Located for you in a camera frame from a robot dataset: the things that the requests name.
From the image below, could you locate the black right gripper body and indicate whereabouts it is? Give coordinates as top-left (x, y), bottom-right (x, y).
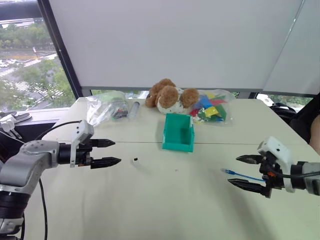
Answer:
top-left (259, 151), bottom-right (286, 199)

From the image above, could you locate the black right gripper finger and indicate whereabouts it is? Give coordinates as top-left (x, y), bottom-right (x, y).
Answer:
top-left (227, 177), bottom-right (267, 194)
top-left (235, 154), bottom-right (263, 166)

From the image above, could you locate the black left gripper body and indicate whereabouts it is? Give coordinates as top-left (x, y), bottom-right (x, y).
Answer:
top-left (74, 138), bottom-right (93, 169)

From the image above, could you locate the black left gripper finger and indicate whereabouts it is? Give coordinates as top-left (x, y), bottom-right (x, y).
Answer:
top-left (90, 156), bottom-right (122, 170)
top-left (90, 138), bottom-right (116, 149)

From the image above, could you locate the clear bag with dark parts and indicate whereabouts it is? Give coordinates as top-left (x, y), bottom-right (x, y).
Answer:
top-left (85, 90), bottom-right (130, 126)

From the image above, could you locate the clear plastic syringe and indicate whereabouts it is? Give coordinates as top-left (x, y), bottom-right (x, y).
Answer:
top-left (127, 100), bottom-right (141, 119)

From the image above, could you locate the clear bag of coloured blocks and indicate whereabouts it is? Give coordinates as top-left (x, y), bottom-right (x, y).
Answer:
top-left (188, 88), bottom-right (236, 126)

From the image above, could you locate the black equipment case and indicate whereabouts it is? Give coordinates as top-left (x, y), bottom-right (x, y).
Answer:
top-left (0, 121), bottom-right (57, 166)

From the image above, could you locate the green plastic bin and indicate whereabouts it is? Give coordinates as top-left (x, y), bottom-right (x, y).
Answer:
top-left (161, 112), bottom-right (195, 154)

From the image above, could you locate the brown white plush dog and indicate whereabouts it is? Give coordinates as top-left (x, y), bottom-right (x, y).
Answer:
top-left (145, 78), bottom-right (201, 116)

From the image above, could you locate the white device on sill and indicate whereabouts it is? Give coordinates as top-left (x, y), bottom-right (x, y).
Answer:
top-left (0, 111), bottom-right (33, 132)

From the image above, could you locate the narrow white roller blind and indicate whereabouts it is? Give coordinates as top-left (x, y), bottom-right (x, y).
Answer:
top-left (262, 0), bottom-right (320, 96)

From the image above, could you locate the large white roller blind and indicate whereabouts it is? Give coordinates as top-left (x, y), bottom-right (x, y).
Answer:
top-left (48, 0), bottom-right (308, 90)

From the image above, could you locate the blue cable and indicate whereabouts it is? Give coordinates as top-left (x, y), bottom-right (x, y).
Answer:
top-left (220, 168), bottom-right (266, 183)

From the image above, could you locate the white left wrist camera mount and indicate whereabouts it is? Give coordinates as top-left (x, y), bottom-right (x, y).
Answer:
top-left (70, 119), bottom-right (95, 168)

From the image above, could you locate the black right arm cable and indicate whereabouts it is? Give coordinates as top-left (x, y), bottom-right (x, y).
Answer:
top-left (273, 170), bottom-right (320, 179)

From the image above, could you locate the black window frame post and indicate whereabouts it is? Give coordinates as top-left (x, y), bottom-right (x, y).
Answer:
top-left (36, 0), bottom-right (84, 100)

